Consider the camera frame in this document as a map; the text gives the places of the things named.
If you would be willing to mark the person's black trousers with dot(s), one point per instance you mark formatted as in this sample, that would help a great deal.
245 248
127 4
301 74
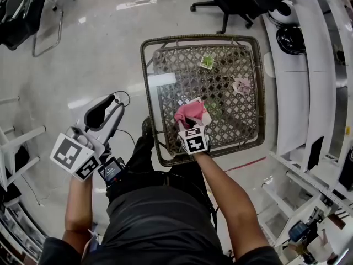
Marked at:
143 156

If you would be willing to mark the person's right forearm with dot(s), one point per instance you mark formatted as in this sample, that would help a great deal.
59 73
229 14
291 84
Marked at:
234 203

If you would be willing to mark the wicker glass-top table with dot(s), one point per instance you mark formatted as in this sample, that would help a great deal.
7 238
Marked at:
237 120

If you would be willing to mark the pink cloth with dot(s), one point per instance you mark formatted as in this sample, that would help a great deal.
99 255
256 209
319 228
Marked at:
190 110

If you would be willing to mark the grey metal-frame chair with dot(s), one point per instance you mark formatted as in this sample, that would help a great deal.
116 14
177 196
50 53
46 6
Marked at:
19 15

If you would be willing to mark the white curved desk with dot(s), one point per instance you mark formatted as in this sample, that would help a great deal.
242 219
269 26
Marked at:
311 79

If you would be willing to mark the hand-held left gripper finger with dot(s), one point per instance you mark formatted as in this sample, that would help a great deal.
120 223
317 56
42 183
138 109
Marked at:
93 114
114 121

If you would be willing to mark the black belt-worn device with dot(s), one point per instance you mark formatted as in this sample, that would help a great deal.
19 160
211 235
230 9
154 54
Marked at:
112 172

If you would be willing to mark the white round appliance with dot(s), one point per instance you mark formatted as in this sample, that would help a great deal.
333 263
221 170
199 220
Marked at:
281 11

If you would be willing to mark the small green potted plant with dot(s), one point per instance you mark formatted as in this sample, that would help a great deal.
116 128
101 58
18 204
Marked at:
207 61

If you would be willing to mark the person's black shoe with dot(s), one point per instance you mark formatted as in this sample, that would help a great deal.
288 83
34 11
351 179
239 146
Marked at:
146 126

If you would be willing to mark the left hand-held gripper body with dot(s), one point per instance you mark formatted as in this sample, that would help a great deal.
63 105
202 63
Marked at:
72 154

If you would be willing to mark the white metal rack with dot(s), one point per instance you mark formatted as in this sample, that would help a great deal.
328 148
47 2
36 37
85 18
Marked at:
13 150

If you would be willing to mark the person's left forearm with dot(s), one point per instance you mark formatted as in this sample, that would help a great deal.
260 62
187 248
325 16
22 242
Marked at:
78 203

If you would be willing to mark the white shelf frame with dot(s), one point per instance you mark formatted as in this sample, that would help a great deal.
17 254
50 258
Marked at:
300 197

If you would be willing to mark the black round bowl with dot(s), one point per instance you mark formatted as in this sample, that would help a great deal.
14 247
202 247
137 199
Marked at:
291 40

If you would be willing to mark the pink crumpled paper flower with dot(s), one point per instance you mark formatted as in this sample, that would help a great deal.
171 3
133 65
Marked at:
241 85

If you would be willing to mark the person's black shirt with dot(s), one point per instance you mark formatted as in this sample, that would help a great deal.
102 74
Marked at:
160 225

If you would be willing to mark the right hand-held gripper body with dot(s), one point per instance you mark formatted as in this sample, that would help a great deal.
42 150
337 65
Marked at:
194 142

